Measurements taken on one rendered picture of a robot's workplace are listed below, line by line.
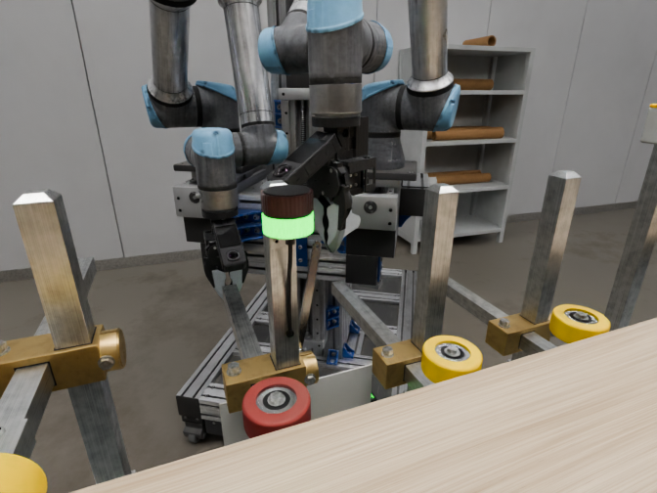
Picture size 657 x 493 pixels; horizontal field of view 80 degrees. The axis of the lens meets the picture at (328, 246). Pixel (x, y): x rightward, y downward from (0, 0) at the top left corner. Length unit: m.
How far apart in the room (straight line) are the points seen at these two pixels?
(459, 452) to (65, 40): 3.05
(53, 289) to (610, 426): 0.62
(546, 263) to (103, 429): 0.73
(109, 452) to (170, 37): 0.85
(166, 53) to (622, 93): 4.56
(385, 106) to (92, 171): 2.44
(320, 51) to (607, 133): 4.62
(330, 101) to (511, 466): 0.47
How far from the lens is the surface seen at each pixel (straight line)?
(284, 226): 0.44
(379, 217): 1.03
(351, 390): 0.73
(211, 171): 0.77
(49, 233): 0.49
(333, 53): 0.57
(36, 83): 3.21
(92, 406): 0.60
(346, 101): 0.57
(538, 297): 0.84
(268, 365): 0.61
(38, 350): 0.56
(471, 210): 4.05
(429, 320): 0.67
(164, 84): 1.18
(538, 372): 0.60
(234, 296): 0.81
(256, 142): 0.90
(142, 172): 3.15
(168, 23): 1.06
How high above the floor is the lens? 1.24
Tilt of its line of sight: 21 degrees down
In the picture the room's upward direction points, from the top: straight up
